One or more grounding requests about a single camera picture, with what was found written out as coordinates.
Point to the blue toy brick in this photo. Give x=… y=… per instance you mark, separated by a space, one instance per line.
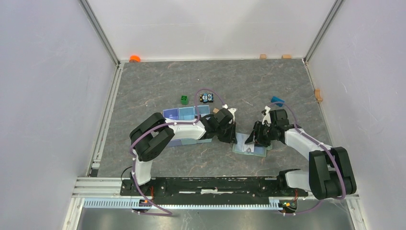
x=277 y=101

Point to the curved wooden piece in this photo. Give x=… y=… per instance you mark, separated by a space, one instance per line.
x=317 y=93

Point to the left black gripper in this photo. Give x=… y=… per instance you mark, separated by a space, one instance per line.
x=231 y=137

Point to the thin card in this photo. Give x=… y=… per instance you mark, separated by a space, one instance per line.
x=241 y=146

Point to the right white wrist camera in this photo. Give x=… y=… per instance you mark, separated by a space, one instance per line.
x=266 y=116

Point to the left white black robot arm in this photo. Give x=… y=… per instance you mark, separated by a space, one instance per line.
x=150 y=138

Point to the blue three-compartment organizer tray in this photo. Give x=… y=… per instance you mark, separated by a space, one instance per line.
x=186 y=113

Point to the aluminium frame rail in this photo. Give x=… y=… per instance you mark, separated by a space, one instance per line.
x=141 y=204

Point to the orange round cap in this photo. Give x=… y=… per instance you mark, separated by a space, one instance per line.
x=134 y=58

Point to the green card holder wallet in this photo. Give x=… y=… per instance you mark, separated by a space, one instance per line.
x=259 y=151

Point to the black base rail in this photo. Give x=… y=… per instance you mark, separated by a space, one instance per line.
x=216 y=190

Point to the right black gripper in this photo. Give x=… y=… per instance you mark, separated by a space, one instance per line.
x=255 y=137

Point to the green toy cube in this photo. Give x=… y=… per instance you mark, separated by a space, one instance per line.
x=184 y=100

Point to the black blue owl toy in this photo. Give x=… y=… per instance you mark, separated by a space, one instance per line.
x=207 y=98

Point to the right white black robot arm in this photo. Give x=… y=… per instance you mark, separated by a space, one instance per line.
x=329 y=173

